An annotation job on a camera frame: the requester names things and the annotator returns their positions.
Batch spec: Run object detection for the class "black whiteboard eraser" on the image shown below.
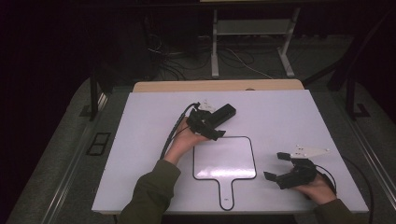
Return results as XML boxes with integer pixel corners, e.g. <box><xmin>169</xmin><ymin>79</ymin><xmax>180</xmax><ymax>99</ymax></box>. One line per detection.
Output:
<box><xmin>208</xmin><ymin>103</ymin><xmax>237</xmax><ymax>128</ymax></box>

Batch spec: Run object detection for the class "black rectangular floor frame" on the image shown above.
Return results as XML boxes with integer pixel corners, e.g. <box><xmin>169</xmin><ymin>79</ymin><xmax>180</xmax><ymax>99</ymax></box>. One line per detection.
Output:
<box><xmin>85</xmin><ymin>132</ymin><xmax>112</xmax><ymax>157</ymax></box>

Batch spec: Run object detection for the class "person's left hand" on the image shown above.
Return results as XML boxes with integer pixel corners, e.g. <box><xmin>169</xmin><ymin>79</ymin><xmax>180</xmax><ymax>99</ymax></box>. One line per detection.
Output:
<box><xmin>163</xmin><ymin>117</ymin><xmax>208</xmax><ymax>166</ymax></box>

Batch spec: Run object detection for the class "white handheld whiteboard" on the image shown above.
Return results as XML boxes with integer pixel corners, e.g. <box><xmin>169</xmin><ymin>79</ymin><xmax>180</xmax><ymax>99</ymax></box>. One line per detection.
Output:
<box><xmin>191</xmin><ymin>135</ymin><xmax>258</xmax><ymax>212</ymax></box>

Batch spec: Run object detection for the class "tangle of floor cables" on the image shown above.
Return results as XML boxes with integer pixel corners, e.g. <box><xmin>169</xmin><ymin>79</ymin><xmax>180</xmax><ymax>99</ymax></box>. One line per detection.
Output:
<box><xmin>144</xmin><ymin>31</ymin><xmax>276</xmax><ymax>81</ymax></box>

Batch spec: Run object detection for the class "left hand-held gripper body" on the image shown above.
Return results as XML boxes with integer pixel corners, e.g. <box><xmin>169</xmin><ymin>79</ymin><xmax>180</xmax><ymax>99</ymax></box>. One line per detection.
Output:
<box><xmin>185</xmin><ymin>99</ymin><xmax>219</xmax><ymax>135</ymax></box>

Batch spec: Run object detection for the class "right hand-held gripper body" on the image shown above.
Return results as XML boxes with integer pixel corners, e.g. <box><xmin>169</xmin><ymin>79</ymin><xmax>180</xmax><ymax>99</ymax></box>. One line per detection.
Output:
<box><xmin>276</xmin><ymin>144</ymin><xmax>332</xmax><ymax>190</ymax></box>

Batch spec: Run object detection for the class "person's right hand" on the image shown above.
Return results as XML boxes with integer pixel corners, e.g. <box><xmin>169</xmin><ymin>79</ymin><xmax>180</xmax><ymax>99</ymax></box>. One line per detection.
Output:
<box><xmin>292</xmin><ymin>173</ymin><xmax>338</xmax><ymax>206</ymax></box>

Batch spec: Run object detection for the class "black metal stand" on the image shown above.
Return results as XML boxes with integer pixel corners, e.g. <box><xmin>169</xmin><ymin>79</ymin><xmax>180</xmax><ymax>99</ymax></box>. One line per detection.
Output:
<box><xmin>302</xmin><ymin>8</ymin><xmax>396</xmax><ymax>121</ymax></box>
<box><xmin>78</xmin><ymin>68</ymin><xmax>109</xmax><ymax>122</ymax></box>

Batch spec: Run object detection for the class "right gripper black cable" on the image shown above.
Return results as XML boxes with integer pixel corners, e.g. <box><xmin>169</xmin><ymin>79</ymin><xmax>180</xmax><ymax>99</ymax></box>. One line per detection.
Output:
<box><xmin>314</xmin><ymin>154</ymin><xmax>375</xmax><ymax>224</ymax></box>

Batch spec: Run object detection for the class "wooden table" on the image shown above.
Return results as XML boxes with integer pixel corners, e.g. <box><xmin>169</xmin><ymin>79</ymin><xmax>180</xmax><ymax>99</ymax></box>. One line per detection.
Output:
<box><xmin>133</xmin><ymin>78</ymin><xmax>305</xmax><ymax>93</ymax></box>

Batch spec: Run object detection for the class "white metal stand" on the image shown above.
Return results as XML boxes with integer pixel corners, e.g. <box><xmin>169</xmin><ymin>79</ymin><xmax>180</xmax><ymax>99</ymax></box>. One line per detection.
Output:
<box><xmin>210</xmin><ymin>7</ymin><xmax>302</xmax><ymax>79</ymax></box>

